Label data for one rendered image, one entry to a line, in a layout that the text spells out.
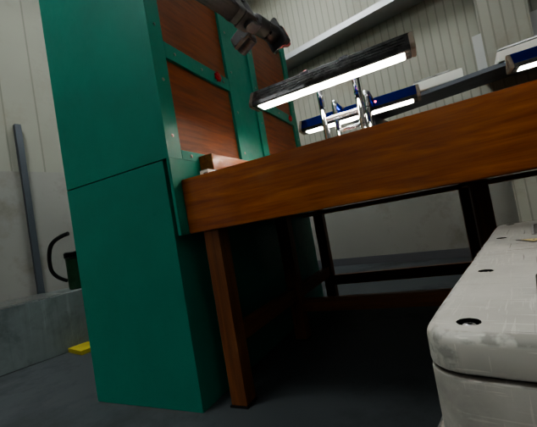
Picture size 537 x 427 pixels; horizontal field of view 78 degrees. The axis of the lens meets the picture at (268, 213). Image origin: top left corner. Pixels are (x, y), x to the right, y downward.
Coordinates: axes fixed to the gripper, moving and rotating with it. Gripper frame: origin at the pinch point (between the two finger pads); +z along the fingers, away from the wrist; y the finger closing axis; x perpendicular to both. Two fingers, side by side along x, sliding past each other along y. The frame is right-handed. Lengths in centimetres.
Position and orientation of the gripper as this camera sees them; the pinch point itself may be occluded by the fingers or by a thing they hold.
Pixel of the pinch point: (287, 44)
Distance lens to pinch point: 135.5
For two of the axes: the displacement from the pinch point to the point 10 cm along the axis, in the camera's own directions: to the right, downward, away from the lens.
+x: 6.9, -4.8, -5.4
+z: 5.8, -0.6, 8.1
